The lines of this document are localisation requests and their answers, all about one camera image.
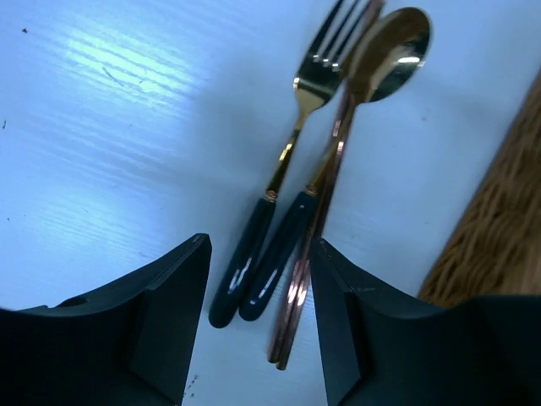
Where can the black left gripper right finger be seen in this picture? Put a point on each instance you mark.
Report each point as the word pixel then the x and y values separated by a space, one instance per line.
pixel 381 346

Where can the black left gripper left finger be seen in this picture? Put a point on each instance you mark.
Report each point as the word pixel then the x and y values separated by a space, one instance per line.
pixel 128 342

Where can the gold fork green handle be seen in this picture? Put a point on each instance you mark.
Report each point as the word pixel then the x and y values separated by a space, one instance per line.
pixel 316 82

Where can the brown wicker cutlery tray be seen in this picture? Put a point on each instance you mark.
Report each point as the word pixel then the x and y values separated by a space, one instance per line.
pixel 495 248

